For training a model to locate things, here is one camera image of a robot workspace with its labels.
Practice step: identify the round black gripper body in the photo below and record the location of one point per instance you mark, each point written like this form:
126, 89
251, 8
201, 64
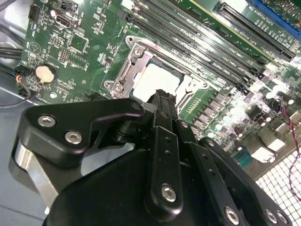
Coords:
105, 195

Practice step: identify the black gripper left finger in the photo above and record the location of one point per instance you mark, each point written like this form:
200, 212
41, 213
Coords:
56, 131

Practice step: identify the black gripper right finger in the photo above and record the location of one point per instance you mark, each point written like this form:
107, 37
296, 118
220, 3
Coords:
207, 164

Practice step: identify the silver topped CPU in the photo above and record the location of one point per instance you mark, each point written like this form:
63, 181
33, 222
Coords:
155, 77

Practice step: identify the metal socket cover frame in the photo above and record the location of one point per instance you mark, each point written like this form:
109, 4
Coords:
142, 68

